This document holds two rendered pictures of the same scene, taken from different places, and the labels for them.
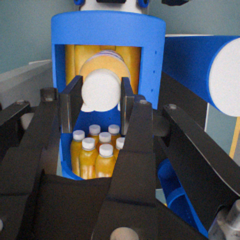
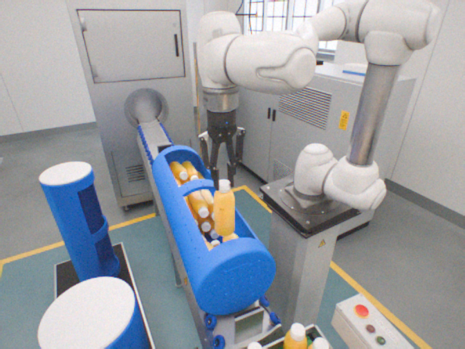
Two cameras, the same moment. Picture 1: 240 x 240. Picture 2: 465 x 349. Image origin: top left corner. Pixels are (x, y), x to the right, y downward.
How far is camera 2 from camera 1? 0.69 m
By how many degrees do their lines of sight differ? 40
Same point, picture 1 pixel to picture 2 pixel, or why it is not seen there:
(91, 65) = (230, 195)
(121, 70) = (219, 197)
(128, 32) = (221, 250)
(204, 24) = not seen: outside the picture
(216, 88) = (122, 289)
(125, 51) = not seen: hidden behind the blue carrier
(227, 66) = (117, 311)
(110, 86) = (221, 184)
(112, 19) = (233, 250)
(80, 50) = not seen: hidden behind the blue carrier
